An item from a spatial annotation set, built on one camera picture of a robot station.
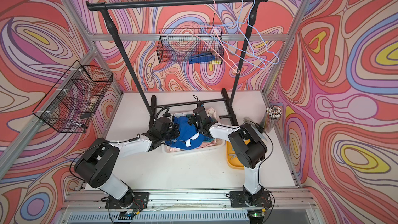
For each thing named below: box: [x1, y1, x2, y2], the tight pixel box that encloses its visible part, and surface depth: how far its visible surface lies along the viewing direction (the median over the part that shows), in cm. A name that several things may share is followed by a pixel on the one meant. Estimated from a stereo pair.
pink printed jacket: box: [206, 106, 220, 122], surface depth 95 cm
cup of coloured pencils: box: [263, 105, 282, 134], surface depth 88 cm
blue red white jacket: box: [165, 116, 213, 151], surface depth 81 cm
